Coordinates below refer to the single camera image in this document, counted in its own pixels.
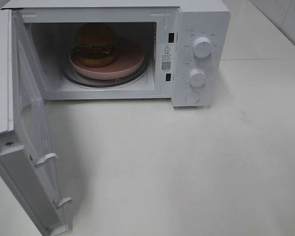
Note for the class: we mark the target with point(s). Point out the round white door button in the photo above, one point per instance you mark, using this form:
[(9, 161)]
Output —
[(192, 97)]

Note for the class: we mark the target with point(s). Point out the white timer knob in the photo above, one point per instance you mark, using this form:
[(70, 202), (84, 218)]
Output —
[(197, 77)]

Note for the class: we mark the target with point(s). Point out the pink round plate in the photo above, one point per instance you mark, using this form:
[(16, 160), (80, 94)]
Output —
[(123, 59)]

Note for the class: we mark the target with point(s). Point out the burger with lettuce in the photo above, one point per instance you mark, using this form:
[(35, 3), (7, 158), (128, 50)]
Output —
[(95, 44)]

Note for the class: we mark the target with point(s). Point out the white microwave door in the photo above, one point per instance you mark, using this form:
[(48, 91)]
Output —
[(28, 161)]

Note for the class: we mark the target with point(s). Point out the upper white power knob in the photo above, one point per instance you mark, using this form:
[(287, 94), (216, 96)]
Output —
[(202, 46)]

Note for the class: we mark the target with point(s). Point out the white microwave oven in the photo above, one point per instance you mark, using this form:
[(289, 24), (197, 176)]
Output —
[(164, 28)]

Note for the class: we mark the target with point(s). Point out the glass microwave turntable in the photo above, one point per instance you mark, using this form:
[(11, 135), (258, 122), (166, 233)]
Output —
[(72, 75)]

